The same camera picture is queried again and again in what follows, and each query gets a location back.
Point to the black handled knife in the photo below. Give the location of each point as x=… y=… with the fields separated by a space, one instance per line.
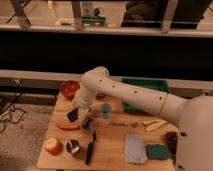
x=90 y=146

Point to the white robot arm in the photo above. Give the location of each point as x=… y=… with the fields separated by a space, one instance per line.
x=193 y=117

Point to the orange carrot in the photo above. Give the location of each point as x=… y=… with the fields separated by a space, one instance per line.
x=68 y=127

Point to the black eraser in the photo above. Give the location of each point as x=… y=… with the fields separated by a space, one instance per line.
x=73 y=115

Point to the purple bowl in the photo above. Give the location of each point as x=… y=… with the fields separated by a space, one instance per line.
x=100 y=96

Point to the person in dark clothes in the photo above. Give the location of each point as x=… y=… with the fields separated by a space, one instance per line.
x=150 y=13

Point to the red apple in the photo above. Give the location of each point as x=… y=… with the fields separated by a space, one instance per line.
x=53 y=146

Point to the yellow banana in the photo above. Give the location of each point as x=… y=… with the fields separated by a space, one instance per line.
x=152 y=125

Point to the wooden table board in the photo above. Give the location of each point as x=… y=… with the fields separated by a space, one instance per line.
x=108 y=153

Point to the small metal can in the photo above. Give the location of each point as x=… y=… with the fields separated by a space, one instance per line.
x=87 y=122

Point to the blue plastic cup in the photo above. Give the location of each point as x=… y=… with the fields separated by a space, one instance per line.
x=105 y=110

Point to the grey blue cloth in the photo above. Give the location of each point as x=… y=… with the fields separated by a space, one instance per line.
x=134 y=149

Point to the green box in background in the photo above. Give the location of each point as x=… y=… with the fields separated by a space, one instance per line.
x=93 y=21

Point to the green plastic tray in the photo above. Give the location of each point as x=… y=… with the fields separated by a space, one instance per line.
x=160 y=85

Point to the silver metal cup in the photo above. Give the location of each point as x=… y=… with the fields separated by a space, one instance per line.
x=73 y=147

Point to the red bowl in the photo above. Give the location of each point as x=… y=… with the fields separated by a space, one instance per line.
x=69 y=88

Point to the green sponge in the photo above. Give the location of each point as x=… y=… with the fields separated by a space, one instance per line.
x=157 y=152

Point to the dark red grapes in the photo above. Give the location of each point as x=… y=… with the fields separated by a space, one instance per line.
x=171 y=139

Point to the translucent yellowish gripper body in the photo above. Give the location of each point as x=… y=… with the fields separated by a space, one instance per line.
x=82 y=111

